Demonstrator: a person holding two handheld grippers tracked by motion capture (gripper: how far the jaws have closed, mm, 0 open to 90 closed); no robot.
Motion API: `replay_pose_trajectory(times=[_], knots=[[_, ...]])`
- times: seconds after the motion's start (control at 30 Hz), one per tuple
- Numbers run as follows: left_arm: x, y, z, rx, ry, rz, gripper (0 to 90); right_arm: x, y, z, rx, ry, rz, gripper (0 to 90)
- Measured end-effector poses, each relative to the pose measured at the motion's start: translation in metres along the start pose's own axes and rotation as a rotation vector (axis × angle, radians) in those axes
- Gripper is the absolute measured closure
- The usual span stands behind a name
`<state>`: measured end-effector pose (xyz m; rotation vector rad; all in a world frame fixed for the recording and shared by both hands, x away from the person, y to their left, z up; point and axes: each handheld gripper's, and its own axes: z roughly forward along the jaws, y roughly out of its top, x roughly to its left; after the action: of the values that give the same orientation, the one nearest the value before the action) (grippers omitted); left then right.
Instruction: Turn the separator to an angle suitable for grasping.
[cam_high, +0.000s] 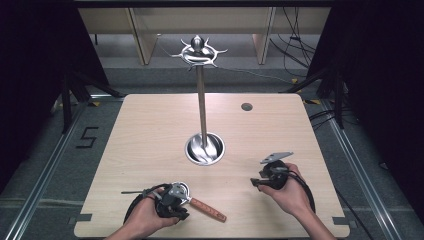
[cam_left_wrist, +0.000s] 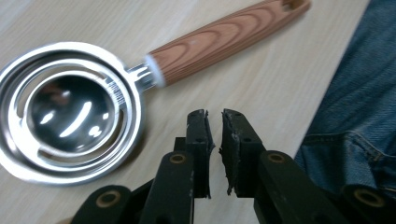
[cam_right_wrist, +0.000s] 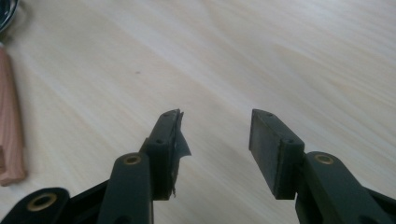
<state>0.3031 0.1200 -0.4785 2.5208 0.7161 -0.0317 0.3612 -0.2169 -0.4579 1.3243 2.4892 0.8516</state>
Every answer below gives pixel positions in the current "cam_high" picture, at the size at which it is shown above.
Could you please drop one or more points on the beige wooden cabinet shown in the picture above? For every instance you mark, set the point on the beige wooden cabinet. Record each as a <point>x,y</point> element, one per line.
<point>143,36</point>

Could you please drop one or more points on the person's left hand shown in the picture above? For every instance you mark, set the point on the person's left hand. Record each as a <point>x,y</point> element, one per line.
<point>143,218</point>

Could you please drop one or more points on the steel utensil rack with hooks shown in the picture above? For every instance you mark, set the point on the steel utensil rack with hooks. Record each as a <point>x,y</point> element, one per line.
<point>201,100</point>

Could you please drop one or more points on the aluminium floor rail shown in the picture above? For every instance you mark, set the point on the aluminium floor rail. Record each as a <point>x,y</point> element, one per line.
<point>43,173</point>
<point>360,173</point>

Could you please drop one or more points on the black curtain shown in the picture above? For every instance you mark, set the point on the black curtain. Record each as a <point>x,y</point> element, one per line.
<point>383,83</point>
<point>36,83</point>

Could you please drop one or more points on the person's right hand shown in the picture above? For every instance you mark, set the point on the person's right hand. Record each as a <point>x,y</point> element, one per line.
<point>295,196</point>

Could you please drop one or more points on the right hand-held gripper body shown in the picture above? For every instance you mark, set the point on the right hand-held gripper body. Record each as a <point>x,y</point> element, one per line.
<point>276,173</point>

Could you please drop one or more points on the black table bracket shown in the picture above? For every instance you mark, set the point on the black table bracket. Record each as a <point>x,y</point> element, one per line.
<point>80,218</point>
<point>343,221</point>

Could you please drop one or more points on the yellow black tape piece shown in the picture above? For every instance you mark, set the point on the yellow black tape piece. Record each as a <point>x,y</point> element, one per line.
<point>311,101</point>
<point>94,104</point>
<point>295,81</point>

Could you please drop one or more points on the black tripod stand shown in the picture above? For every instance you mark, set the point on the black tripod stand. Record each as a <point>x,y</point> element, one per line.
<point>339,106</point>
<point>66,106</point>

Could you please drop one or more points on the thin grey rod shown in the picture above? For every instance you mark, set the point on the thin grey rod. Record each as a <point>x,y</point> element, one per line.
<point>133,192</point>

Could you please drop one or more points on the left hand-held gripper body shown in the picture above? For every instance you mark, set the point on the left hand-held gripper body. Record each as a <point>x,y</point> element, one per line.
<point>166,207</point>

